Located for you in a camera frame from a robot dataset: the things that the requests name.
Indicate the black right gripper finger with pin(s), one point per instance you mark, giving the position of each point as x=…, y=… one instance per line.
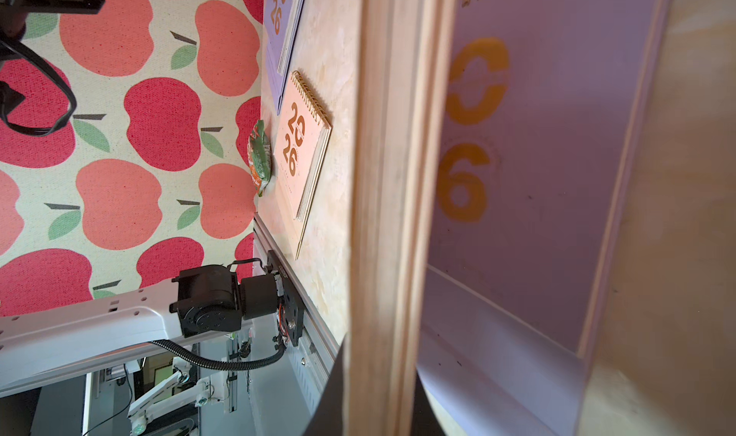
x=328, y=417

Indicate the purple 2026 desk calendar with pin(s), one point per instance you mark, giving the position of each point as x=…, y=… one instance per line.
x=545, y=99

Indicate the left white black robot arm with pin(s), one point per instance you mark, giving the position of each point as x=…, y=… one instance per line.
x=47, y=346

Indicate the green orange snack bag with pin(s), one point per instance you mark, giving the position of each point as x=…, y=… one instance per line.
x=259, y=156

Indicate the purple calendar near shelf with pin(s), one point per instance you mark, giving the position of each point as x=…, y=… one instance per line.
x=281, y=22

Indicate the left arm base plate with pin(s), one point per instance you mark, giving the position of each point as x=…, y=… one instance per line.
x=292, y=308

